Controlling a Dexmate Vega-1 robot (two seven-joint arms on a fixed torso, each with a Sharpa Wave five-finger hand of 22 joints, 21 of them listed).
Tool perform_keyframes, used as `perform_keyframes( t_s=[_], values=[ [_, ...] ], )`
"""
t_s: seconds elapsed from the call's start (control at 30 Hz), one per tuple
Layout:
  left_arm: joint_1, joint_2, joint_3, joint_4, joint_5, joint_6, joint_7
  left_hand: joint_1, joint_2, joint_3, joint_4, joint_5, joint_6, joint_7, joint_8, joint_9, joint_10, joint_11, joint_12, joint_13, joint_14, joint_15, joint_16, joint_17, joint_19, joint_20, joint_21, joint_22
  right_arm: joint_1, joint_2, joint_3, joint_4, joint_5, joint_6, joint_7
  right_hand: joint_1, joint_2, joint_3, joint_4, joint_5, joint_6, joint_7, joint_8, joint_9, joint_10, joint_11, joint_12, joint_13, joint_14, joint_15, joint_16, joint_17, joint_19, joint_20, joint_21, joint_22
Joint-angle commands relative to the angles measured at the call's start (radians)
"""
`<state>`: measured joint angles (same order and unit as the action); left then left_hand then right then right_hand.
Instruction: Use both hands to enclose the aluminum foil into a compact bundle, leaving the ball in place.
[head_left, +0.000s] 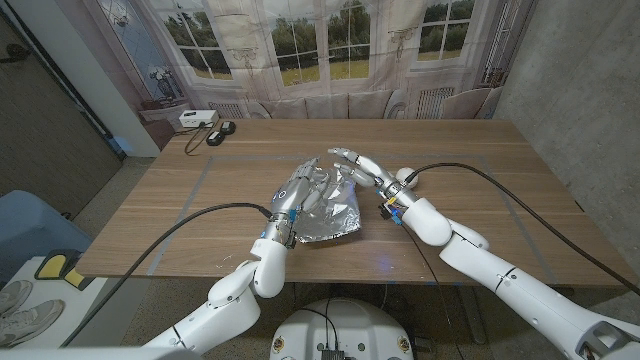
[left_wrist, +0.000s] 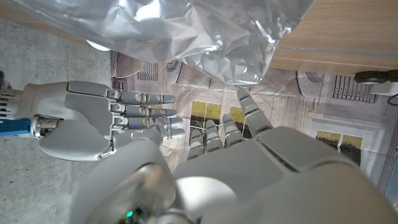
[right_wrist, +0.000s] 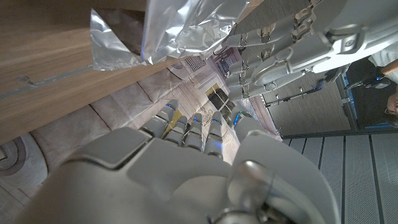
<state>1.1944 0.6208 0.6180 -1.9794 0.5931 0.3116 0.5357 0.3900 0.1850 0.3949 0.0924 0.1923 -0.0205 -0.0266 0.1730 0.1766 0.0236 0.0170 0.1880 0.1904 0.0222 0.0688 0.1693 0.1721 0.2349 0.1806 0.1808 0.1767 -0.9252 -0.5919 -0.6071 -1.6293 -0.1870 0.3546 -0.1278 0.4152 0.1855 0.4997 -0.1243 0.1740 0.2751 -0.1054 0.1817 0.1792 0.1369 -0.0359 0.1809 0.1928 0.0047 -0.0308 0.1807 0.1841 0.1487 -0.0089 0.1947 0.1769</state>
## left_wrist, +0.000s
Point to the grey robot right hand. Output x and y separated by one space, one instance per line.
81 115

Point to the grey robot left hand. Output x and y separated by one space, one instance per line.
264 180

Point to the aluminum foil sheet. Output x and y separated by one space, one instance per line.
186 31

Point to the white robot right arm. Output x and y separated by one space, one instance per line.
12 127

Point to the printed window backdrop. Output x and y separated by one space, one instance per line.
295 102

